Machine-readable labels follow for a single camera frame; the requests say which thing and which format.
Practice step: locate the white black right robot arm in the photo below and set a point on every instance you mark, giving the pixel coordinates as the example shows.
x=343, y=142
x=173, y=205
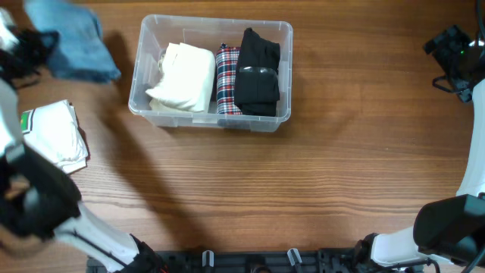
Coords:
x=450, y=230

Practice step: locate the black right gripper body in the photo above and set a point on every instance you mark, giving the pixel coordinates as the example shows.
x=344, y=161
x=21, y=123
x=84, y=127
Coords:
x=455, y=43

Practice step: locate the cream cloth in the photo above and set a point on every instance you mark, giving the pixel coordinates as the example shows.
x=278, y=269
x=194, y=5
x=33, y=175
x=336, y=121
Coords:
x=187, y=79

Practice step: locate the white t-shirt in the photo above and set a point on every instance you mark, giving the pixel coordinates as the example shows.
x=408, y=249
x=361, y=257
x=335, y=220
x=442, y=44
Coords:
x=53, y=131

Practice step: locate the clear plastic storage container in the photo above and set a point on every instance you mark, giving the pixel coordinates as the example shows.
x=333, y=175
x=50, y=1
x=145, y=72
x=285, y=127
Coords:
x=158, y=31

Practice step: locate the blue denim cloth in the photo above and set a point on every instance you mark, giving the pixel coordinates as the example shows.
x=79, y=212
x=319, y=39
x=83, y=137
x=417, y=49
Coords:
x=80, y=53

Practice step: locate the red blue plaid cloth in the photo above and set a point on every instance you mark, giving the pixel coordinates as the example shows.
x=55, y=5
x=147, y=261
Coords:
x=226, y=61

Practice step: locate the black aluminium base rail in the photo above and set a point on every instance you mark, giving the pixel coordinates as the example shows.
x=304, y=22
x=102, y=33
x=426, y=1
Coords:
x=290, y=261

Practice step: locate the black cloth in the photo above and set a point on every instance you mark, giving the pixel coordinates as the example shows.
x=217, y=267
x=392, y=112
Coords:
x=256, y=84

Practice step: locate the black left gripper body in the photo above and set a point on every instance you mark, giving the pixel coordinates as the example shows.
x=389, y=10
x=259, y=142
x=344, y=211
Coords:
x=31, y=58

